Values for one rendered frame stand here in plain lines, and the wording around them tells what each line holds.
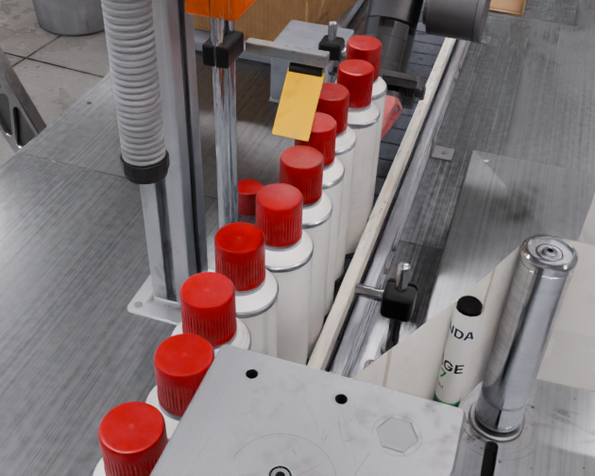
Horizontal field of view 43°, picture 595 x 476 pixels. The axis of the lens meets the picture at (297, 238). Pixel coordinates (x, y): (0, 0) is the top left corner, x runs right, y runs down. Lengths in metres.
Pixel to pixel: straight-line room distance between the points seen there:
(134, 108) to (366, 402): 0.28
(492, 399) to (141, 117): 0.34
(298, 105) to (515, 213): 0.37
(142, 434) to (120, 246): 0.52
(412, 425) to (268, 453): 0.06
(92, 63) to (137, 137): 2.63
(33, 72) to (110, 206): 2.22
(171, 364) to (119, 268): 0.45
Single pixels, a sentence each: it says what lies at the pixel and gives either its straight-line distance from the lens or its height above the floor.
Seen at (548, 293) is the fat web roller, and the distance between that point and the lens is 0.54.
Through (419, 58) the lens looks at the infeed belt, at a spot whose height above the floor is 0.88.
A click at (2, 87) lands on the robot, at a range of 1.62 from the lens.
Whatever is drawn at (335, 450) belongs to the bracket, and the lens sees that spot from 0.31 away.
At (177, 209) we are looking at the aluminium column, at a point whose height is 0.96.
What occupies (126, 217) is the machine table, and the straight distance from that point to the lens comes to 0.93.
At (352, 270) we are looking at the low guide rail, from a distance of 0.73.
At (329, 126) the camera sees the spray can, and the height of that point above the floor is 1.08.
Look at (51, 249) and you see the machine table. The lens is 0.90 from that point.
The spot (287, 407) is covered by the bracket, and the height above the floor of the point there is 1.14.
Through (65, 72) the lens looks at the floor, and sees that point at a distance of 3.12.
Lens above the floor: 1.40
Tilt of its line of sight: 40 degrees down
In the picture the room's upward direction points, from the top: 2 degrees clockwise
